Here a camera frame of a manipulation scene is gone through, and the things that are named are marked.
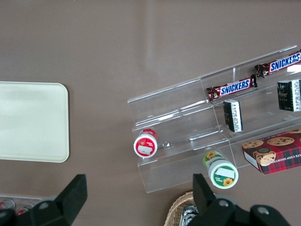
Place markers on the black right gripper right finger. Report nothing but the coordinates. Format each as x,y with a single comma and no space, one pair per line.
202,195

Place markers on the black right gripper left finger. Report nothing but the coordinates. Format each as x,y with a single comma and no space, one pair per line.
70,197

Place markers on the light tan wicker basket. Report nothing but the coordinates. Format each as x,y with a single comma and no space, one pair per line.
175,209

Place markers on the white rectangular plastic tray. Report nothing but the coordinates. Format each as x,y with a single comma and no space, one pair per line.
33,122

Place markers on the silver foil snack packet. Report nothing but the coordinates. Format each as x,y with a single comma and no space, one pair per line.
188,215

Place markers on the green lid sunflower cup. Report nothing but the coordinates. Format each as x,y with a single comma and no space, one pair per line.
222,174

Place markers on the clear plastic container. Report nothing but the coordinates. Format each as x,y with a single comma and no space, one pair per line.
16,202

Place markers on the clear acrylic tiered shelf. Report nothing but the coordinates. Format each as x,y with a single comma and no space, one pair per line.
178,131

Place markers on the red lid yogurt cup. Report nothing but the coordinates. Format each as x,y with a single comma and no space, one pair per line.
145,144

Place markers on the small black white box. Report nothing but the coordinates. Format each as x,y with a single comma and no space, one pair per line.
232,115

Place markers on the red tartan cookie box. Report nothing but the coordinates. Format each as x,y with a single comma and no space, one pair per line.
279,155

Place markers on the Snickers chocolate bar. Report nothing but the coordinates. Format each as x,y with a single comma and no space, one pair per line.
232,88
282,63

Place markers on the large black white box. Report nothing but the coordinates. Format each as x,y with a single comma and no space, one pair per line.
289,95

